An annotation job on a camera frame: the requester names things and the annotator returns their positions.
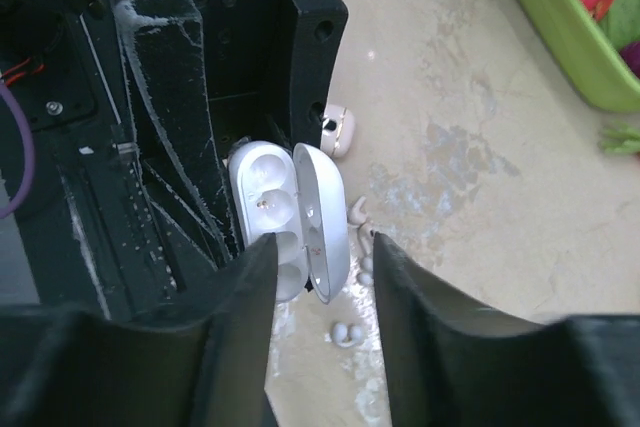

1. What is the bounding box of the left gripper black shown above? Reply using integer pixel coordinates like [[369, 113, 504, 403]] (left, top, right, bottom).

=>
[[69, 0, 348, 317]]

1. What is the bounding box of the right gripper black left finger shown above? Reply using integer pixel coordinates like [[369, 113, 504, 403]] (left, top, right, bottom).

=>
[[1, 234, 278, 426]]

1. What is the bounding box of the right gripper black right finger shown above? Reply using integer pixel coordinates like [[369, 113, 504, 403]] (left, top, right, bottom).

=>
[[373, 233, 639, 426]]

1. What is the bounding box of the white clip earbud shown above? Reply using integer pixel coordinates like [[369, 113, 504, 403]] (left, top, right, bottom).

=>
[[330, 322, 364, 348], [356, 256, 373, 286]]

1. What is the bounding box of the white earbud charging case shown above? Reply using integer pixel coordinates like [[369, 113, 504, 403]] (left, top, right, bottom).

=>
[[228, 141, 350, 304]]

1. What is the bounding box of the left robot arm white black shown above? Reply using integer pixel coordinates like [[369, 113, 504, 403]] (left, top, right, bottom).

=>
[[1, 0, 348, 321]]

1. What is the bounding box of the pink earbud charging case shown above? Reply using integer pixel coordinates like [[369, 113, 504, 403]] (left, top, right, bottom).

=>
[[320, 104, 356, 158]]

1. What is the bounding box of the pink stem earbud lower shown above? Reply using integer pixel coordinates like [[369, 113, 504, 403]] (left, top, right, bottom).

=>
[[357, 222, 375, 256]]

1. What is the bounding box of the pink stem earbud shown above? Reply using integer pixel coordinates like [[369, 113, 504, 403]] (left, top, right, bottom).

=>
[[347, 196, 369, 227], [357, 222, 375, 256]]

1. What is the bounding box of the pink stem earbud upper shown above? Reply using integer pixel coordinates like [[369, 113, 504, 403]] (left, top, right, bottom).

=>
[[347, 196, 369, 227]]

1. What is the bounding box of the orange toy carrot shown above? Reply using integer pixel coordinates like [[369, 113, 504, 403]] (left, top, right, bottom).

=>
[[599, 124, 640, 155]]

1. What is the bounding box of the purple onion in basket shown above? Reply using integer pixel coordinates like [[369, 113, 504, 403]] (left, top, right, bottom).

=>
[[619, 41, 640, 78]]

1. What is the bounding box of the green plastic basket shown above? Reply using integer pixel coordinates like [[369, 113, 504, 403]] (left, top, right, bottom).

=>
[[518, 0, 639, 114]]

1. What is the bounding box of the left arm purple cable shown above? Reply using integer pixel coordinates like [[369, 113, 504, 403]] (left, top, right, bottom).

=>
[[0, 81, 36, 221]]

